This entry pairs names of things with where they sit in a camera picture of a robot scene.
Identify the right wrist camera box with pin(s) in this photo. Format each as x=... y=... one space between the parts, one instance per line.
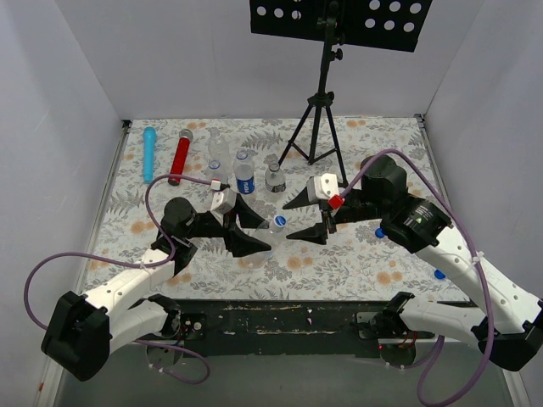
x=325 y=189

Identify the black music stand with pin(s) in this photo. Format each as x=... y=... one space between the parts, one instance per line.
x=387 y=25

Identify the black table front rail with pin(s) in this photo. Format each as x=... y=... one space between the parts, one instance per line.
x=236 y=328

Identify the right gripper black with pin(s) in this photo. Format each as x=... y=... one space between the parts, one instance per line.
x=327 y=216

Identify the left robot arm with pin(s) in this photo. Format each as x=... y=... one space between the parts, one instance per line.
x=123 y=288

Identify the Pepsi bottle text label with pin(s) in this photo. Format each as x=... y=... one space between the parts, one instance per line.
x=244 y=171

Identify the small black-label clear bottle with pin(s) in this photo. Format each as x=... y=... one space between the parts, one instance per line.
x=275 y=178

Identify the floral tablecloth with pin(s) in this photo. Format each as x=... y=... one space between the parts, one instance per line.
x=353 y=265

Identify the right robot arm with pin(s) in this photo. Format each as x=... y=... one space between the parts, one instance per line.
x=506 y=319

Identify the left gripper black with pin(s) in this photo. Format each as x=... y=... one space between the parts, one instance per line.
x=229 y=225

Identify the tall clear plastic bottle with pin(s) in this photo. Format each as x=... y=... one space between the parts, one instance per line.
x=218 y=147

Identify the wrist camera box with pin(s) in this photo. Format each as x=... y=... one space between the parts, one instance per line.
x=222 y=202
x=325 y=189

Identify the blue toy microphone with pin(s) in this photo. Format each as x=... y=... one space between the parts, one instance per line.
x=149 y=140

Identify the red glitter toy microphone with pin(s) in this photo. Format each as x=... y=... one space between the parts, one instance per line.
x=185 y=139

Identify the Pepsi bottle logo label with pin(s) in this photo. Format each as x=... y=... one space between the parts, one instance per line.
x=217 y=175

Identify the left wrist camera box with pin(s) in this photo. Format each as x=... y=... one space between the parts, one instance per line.
x=222 y=202

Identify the blue Pocari Sweat cap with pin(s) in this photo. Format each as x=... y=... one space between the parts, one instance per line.
x=280 y=221

